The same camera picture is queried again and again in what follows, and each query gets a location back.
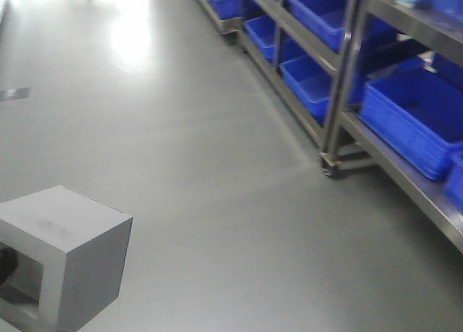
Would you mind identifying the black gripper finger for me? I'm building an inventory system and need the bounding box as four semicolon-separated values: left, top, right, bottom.
0;247;18;286

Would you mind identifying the gray square hollow base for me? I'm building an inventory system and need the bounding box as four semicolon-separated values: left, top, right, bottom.
1;186;133;331

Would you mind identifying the steel shelf rack with bins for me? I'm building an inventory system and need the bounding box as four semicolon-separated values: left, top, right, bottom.
197;0;462;248

